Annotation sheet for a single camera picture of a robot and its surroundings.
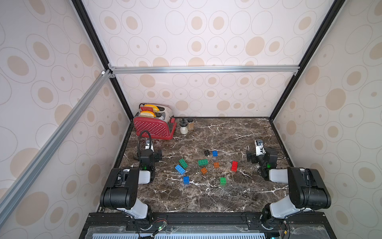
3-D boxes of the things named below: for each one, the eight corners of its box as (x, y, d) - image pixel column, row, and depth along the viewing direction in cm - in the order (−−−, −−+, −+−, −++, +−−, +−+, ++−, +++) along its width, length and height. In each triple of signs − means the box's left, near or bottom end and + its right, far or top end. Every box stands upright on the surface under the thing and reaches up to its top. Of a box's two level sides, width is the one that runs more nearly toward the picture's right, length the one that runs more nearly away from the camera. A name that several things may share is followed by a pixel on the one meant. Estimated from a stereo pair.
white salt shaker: (183, 135, 111) (182, 125, 102) (179, 131, 114) (177, 120, 105) (189, 131, 114) (189, 121, 105) (185, 127, 117) (184, 117, 107)
